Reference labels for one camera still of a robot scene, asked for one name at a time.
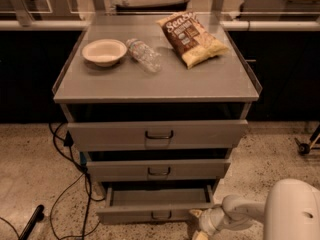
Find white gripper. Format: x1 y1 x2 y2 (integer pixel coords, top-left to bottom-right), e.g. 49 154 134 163
189 195 265 240

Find grey bottom drawer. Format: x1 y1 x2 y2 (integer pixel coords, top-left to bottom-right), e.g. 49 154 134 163
97 183 213 224

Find grey drawer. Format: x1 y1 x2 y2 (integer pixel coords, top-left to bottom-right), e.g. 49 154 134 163
97 183 213 224
87 159 230 182
68 120 248 151

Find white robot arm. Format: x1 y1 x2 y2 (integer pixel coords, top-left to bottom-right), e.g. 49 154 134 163
190 179 320 240

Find grey middle drawer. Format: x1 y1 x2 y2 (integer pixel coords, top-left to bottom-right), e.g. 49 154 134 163
87 159 230 182

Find grey top drawer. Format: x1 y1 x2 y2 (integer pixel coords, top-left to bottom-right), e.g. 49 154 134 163
68 120 248 151

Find grey drawer cabinet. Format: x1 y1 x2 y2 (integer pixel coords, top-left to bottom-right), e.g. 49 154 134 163
54 15 259 189

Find black wheeled stand base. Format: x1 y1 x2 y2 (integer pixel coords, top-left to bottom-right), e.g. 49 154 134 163
295 124 320 156

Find black bar on floor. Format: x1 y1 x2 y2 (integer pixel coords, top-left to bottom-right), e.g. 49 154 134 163
19 205 44 240

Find clear plastic water bottle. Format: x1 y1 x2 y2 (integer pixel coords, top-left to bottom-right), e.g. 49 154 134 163
126 38 162 74

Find brown yellow chip bag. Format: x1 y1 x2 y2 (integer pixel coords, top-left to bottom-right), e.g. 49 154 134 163
157 11 229 69

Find white bowl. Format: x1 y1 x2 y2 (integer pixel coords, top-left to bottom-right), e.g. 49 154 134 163
82 39 127 67

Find black chair back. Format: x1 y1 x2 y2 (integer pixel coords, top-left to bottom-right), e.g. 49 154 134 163
116 0 191 14

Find black floor cables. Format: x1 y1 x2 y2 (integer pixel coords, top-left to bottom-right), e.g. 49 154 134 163
0 122 106 240

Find white horizontal rail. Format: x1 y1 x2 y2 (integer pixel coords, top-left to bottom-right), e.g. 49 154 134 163
0 21 320 31

